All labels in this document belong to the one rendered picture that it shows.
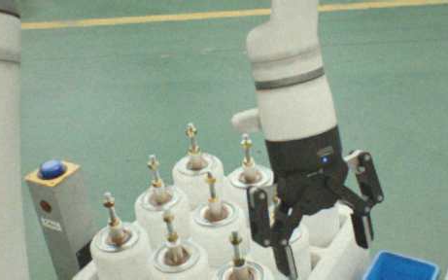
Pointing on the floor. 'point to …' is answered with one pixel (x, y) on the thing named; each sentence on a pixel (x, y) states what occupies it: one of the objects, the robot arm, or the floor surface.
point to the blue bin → (399, 267)
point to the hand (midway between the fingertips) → (327, 257)
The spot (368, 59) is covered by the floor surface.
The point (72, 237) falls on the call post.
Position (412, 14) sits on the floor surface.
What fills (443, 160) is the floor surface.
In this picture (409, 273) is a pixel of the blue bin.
